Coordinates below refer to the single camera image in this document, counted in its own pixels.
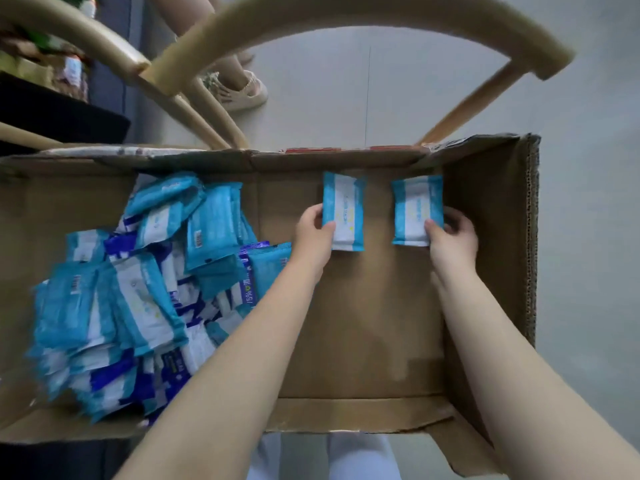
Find person's left hand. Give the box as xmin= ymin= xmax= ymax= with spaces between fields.
xmin=289 ymin=203 xmax=337 ymax=285

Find snack packets on shelf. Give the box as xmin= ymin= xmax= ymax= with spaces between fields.
xmin=0 ymin=0 xmax=98 ymax=103

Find beige sandal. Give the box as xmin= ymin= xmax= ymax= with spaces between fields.
xmin=202 ymin=70 xmax=269 ymax=113

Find pile of blue wipes packets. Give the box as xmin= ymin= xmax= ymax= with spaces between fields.
xmin=26 ymin=171 xmax=293 ymax=425

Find beige wooden chair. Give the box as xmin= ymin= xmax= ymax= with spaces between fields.
xmin=0 ymin=0 xmax=231 ymax=151
xmin=142 ymin=0 xmax=576 ymax=150

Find black shelf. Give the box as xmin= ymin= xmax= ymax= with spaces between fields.
xmin=0 ymin=72 xmax=132 ymax=156

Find person's white trousers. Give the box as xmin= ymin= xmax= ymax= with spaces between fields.
xmin=246 ymin=433 xmax=402 ymax=480

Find light blue wipes packet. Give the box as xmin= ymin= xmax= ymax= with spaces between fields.
xmin=322 ymin=172 xmax=367 ymax=253
xmin=391 ymin=175 xmax=445 ymax=247

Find large brown cardboard box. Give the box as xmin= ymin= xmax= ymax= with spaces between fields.
xmin=0 ymin=133 xmax=542 ymax=478

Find person's right forearm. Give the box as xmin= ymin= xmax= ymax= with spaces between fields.
xmin=430 ymin=267 xmax=640 ymax=480

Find person's right hand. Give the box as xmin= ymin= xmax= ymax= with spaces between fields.
xmin=424 ymin=206 xmax=480 ymax=284

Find person's left forearm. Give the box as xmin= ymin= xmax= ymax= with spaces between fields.
xmin=114 ymin=255 xmax=331 ymax=480

